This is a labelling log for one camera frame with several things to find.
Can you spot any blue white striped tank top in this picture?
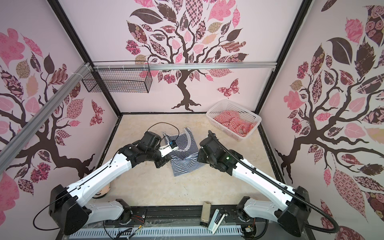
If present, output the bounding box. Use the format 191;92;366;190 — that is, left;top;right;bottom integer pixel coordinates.
163;128;203;177

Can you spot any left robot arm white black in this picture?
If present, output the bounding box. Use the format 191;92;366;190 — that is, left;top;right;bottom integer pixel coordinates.
49;132;178;236

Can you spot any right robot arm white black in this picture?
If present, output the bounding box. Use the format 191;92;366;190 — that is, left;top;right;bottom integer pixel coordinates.
198;132;311;237

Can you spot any red white striped tank top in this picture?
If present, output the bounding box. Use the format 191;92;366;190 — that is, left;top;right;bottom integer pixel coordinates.
214;111;258;137

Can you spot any white plastic laundry basket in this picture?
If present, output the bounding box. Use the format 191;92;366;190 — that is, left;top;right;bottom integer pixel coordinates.
206;100;262;141

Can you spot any plush doll head toy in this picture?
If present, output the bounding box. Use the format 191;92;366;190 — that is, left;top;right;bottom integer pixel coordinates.
93;184;111;199

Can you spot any small beige rectangular block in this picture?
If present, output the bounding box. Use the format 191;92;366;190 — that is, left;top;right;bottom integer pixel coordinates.
200;202;212;228

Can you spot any white black handheld device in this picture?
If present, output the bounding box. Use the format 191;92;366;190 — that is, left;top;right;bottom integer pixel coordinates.
208;209;226;235

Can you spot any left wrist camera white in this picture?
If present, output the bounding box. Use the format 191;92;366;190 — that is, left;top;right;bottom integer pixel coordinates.
159;141;179;157

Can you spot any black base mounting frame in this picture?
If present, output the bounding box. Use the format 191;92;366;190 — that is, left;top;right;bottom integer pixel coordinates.
55;203;316;240

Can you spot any black wire mesh basket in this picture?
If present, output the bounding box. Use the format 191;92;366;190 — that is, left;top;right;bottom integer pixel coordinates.
82;60;153;94

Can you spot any white slotted cable duct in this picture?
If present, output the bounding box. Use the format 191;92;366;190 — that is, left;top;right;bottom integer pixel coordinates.
63;226;243;240

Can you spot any aluminium rail back horizontal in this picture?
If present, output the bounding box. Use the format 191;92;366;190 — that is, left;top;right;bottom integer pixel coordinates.
93;62;277;71

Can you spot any aluminium rail left diagonal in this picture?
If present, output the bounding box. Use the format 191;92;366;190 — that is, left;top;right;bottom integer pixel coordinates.
1;63;92;172

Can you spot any black corrugated cable conduit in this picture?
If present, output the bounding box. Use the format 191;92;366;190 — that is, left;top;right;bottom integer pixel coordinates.
208;130;340;234

